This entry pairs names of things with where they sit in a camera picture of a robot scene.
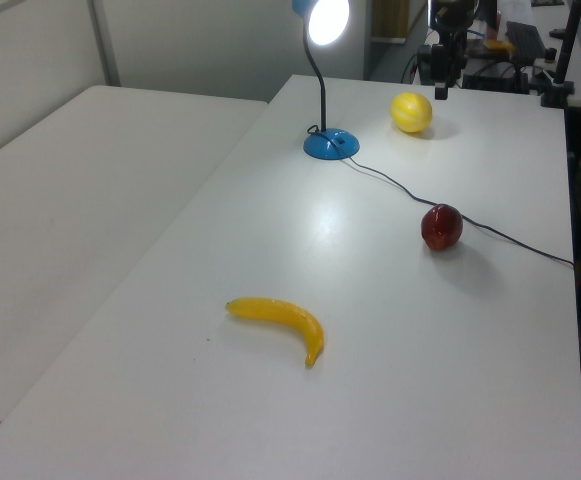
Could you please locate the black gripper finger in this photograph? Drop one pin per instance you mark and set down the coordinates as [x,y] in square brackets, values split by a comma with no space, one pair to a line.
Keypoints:
[441,92]

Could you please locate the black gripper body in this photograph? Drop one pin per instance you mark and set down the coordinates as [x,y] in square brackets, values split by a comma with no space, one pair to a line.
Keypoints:
[444,60]

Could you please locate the yellow striped melon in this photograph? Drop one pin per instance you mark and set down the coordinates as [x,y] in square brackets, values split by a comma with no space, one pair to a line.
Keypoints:
[411,113]

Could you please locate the black control box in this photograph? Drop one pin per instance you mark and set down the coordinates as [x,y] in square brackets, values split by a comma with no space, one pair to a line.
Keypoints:
[495,77]

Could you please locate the wooden board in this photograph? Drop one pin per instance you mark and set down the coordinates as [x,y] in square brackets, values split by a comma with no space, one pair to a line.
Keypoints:
[390,20]

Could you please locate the black keyboard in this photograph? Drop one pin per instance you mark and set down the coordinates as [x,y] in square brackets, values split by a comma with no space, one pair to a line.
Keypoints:
[525,37]

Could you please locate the blue plastic bowl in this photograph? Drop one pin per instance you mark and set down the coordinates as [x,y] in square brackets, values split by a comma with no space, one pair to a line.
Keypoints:
[331,144]

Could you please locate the red apple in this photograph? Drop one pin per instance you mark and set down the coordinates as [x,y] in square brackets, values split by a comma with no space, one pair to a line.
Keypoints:
[441,227]

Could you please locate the yellow banana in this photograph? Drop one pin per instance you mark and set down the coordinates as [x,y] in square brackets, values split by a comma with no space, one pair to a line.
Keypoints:
[290,317]

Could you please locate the black camera stand pole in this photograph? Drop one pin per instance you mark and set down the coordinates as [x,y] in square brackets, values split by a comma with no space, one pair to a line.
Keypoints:
[566,50]

